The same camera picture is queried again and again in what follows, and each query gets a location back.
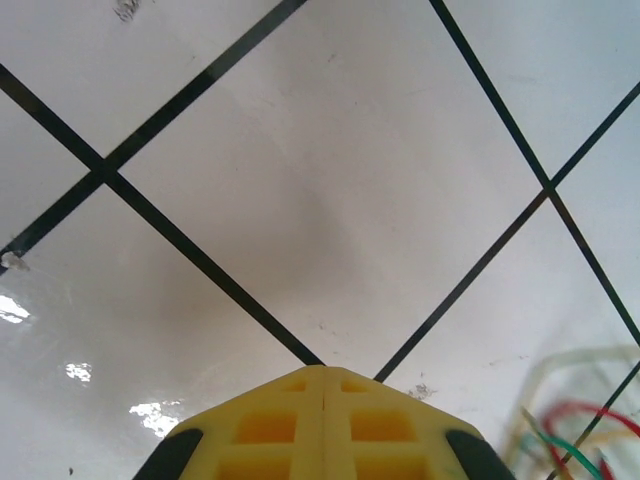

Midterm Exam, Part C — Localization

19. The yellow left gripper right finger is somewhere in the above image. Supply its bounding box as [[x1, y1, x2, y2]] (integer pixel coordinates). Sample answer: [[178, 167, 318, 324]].
[[322, 366, 516, 480]]

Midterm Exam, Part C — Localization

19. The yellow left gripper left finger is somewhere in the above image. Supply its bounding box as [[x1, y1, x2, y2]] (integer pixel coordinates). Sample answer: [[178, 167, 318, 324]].
[[132, 365, 324, 480]]

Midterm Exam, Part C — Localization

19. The thick green cable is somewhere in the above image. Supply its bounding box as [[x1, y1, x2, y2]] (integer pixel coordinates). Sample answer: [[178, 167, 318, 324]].
[[519, 433, 609, 480]]

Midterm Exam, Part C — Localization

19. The red cable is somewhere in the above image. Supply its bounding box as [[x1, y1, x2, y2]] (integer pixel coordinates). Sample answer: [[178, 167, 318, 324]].
[[543, 397, 640, 480]]

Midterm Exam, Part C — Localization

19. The thick yellow-green striped cable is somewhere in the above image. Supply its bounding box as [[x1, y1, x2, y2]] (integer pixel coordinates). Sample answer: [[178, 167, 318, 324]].
[[502, 343, 640, 480]]

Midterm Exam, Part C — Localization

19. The clear tape scrap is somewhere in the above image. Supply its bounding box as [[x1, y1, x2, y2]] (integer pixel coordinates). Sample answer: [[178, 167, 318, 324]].
[[0, 251, 31, 274]]

